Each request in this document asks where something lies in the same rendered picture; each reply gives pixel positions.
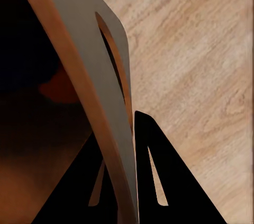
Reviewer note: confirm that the can of soda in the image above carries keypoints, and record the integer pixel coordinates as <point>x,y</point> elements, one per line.
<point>59,91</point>
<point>27,56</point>

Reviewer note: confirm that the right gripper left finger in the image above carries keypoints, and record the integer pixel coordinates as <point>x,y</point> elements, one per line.
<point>68,202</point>

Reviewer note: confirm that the trash can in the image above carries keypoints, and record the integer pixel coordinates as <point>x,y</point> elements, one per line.
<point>39,141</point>

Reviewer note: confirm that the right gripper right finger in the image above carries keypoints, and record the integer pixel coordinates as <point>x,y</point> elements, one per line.
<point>187,201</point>

